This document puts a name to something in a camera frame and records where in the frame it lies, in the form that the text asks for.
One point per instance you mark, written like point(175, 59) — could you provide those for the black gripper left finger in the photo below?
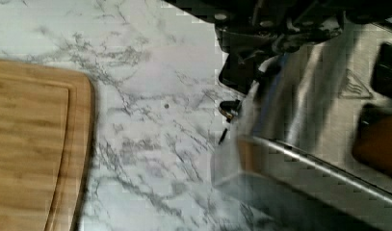
point(247, 34)

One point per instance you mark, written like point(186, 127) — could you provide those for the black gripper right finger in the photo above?
point(308, 32)

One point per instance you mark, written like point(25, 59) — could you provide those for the silver two-slot toaster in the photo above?
point(288, 152)

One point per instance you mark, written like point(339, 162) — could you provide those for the brown bread slice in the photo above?
point(372, 145)

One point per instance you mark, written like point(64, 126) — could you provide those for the bamboo cutting board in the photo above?
point(46, 121)

